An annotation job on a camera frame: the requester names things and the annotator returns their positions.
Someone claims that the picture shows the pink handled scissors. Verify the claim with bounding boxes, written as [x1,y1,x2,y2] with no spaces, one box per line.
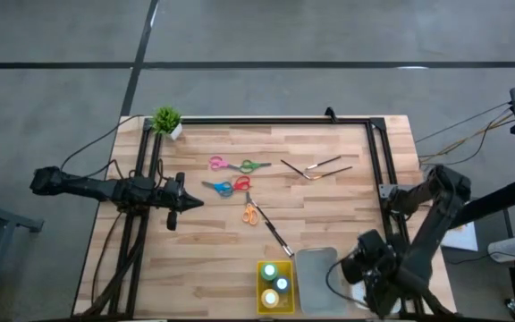
[208,155,241,173]

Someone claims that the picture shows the orange handled scissors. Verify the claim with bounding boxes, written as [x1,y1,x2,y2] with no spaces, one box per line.
[241,191,260,226]

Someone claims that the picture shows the green paint bottle white cap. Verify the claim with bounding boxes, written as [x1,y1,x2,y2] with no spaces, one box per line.
[260,262,280,282]

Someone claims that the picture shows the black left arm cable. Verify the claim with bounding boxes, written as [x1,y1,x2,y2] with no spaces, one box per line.
[59,114,147,172]

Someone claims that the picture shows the orange floor cable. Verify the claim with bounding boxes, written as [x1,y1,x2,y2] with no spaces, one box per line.
[418,111,515,160]

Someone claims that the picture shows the black beam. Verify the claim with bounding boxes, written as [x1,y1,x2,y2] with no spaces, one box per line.
[452,176,515,229]

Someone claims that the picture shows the red handled scissors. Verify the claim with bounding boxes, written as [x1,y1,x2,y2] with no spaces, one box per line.
[232,174,253,192]

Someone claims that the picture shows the green handled scissors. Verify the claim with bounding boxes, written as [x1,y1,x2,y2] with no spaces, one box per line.
[238,158,273,174]

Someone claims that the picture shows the black aluminium rig frame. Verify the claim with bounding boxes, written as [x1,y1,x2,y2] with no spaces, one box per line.
[78,115,458,319]

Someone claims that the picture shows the white paper roll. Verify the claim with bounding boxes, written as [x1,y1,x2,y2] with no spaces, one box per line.
[487,235,515,264]

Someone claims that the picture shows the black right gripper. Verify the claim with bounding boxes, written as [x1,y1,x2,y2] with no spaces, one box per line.
[342,230,404,319]

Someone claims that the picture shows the yellow plastic slotted basket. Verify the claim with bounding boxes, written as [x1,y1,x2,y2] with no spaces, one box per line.
[256,259,296,315]

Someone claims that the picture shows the long black paintbrush silver ferrule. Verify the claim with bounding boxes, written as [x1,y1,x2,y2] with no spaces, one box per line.
[266,221,295,259]
[250,199,282,239]

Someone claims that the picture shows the white sheet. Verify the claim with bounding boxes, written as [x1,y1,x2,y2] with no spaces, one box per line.
[438,221,480,252]

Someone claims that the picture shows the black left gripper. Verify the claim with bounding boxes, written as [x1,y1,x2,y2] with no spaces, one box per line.
[154,173,206,214]

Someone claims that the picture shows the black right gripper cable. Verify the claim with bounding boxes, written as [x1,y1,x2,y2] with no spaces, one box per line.
[325,257,373,310]

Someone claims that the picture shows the black floor cable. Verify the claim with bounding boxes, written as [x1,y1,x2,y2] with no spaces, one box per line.
[420,120,504,167]
[415,101,514,145]

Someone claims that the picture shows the yellow paint bottle white cap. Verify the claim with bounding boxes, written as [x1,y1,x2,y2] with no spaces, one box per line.
[260,288,281,309]

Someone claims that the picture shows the blue handled scissors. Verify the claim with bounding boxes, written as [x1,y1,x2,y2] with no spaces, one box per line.
[200,180,235,199]

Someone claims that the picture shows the grey metal stand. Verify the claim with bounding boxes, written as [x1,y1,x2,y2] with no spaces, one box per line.
[0,194,45,322]

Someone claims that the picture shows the brown cable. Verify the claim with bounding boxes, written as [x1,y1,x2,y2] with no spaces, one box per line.
[90,212,124,305]

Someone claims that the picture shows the dark teal paint bottle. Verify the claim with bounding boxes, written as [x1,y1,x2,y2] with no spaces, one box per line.
[272,275,291,294]

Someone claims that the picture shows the green plant white pot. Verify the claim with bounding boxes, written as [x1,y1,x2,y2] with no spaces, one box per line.
[150,106,183,141]

